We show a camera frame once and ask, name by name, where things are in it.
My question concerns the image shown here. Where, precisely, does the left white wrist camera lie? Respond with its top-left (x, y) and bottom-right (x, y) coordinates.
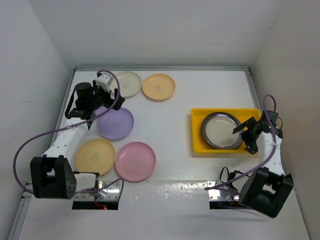
top-left (95, 72), bottom-right (112, 93)

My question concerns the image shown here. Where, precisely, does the metal base plate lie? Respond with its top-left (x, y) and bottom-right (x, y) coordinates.
top-left (208, 186), bottom-right (240, 202)
top-left (73, 179), bottom-right (123, 202)

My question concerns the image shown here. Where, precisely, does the yellow plastic bin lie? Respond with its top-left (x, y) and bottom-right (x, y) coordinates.
top-left (191, 108), bottom-right (262, 155)

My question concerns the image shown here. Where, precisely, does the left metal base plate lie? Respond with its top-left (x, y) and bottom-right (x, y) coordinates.
top-left (73, 179), bottom-right (123, 202)

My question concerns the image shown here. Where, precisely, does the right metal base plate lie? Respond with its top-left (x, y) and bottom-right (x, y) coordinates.
top-left (208, 186), bottom-right (240, 202)

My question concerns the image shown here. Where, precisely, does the near purple plastic plate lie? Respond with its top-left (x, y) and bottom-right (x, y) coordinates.
top-left (97, 107), bottom-right (135, 141)

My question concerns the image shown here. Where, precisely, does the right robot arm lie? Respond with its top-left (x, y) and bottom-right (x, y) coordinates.
top-left (232, 110), bottom-right (294, 218)

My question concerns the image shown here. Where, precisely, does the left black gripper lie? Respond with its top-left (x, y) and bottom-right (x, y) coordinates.
top-left (89, 79), bottom-right (125, 111)

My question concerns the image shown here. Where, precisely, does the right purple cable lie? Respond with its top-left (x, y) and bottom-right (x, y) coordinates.
top-left (204, 94), bottom-right (278, 211)

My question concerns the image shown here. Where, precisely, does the orange plastic plate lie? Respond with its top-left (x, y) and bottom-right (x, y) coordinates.
top-left (142, 73), bottom-right (176, 101)
top-left (75, 138), bottom-right (116, 175)

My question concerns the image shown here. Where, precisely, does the purple cable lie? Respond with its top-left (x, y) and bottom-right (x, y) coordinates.
top-left (204, 94), bottom-right (278, 211)
top-left (12, 70), bottom-right (125, 198)

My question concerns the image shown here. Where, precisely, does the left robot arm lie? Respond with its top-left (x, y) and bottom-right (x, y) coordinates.
top-left (30, 74), bottom-right (125, 200)

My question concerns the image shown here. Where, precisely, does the pink plastic plate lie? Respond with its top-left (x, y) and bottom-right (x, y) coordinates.
top-left (115, 141), bottom-right (156, 182)

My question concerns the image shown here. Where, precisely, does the cream plastic plate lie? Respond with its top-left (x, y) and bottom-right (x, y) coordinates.
top-left (116, 71), bottom-right (142, 98)

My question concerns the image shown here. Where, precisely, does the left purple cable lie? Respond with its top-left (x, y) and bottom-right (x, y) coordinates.
top-left (12, 70), bottom-right (125, 198)

